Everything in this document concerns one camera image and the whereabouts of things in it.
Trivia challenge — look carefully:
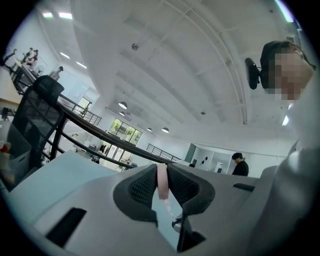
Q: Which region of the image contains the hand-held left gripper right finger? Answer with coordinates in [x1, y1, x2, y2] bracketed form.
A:
[166, 164, 261, 256]

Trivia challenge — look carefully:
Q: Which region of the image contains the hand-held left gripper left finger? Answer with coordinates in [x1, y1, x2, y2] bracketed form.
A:
[31, 163, 176, 256]

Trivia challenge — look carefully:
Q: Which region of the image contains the small pink tape roll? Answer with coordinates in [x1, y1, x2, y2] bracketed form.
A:
[156, 163, 183, 231]

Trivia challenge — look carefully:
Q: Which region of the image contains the large glass window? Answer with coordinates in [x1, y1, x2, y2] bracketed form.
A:
[107, 117, 143, 146]

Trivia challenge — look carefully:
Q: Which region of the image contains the gray storage bin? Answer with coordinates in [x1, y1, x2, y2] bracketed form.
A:
[0, 123, 32, 186]

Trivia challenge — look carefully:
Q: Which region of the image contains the black mesh office chair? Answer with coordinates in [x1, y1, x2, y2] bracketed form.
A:
[6, 74, 66, 176]

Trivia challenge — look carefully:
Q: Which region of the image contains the person's head and neck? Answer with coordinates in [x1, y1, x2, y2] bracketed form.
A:
[259, 40, 316, 101]

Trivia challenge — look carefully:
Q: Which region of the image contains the wooden desk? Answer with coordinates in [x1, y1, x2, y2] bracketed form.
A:
[0, 67, 24, 105]

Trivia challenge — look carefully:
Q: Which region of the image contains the black head-worn camera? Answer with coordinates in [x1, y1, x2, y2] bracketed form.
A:
[244, 57, 263, 90]

